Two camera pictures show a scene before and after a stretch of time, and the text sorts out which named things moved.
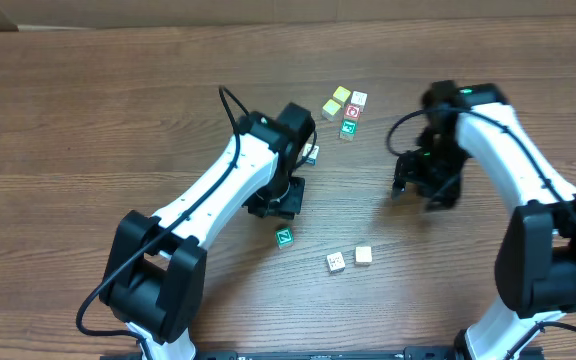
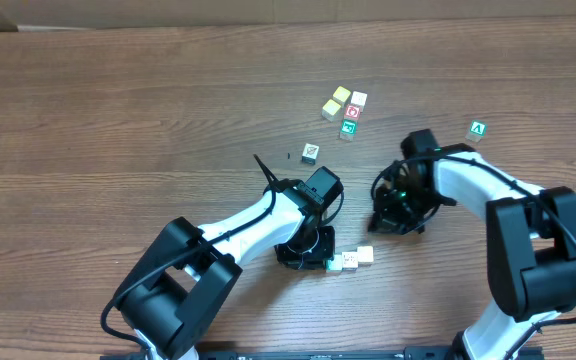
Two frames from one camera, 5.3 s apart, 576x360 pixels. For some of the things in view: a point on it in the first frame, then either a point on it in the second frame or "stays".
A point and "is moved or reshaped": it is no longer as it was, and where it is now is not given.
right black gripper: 422,177 to 393,223
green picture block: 348,127 stays
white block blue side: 312,158 stays
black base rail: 366,353 stays
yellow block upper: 341,94 stays
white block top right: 360,98 stays
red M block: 284,238 is moved or reshaped
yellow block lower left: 330,110 stays
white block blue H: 336,262 is moved or reshaped
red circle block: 352,111 stays
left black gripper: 284,202 to 303,255
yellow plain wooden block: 363,255 stays
